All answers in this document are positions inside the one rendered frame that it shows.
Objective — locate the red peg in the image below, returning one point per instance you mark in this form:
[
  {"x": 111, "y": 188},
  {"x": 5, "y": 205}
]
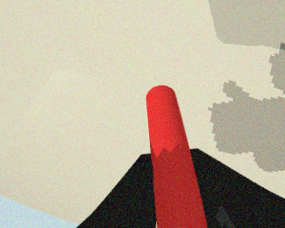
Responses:
[{"x": 176, "y": 188}]

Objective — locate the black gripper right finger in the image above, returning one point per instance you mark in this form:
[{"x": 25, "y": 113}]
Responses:
[{"x": 232, "y": 201}]

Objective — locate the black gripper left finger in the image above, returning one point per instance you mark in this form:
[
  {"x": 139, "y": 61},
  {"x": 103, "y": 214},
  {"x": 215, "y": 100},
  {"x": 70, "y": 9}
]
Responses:
[{"x": 131, "y": 203}]

